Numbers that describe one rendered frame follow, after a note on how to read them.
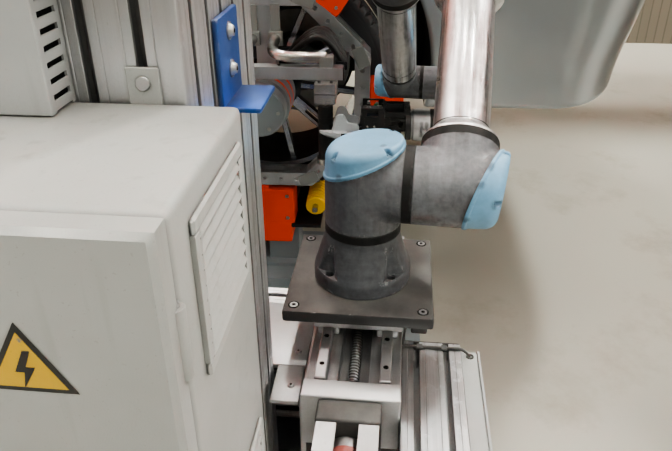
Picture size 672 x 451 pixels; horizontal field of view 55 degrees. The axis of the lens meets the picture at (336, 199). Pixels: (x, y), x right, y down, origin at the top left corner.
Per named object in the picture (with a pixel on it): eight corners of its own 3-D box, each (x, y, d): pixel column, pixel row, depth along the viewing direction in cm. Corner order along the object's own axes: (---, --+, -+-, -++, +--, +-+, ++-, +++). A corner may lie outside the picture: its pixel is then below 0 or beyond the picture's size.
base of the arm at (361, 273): (409, 303, 97) (412, 246, 92) (308, 297, 98) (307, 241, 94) (409, 249, 110) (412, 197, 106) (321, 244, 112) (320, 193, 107)
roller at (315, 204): (332, 175, 214) (332, 159, 211) (325, 219, 188) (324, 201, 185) (314, 174, 214) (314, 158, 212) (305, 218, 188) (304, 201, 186)
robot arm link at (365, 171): (331, 197, 106) (330, 119, 100) (414, 203, 104) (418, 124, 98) (316, 235, 95) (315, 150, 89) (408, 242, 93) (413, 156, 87)
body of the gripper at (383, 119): (359, 97, 154) (411, 98, 154) (359, 131, 159) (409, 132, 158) (358, 108, 148) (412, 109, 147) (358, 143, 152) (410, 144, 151)
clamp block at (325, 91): (338, 92, 158) (338, 71, 156) (335, 105, 150) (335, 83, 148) (317, 92, 159) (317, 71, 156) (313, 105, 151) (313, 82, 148)
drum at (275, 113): (297, 111, 182) (296, 61, 175) (288, 140, 163) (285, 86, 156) (248, 110, 183) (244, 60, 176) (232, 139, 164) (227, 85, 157)
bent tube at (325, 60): (338, 46, 166) (337, 4, 162) (332, 68, 149) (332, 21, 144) (269, 45, 167) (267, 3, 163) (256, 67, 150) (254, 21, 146)
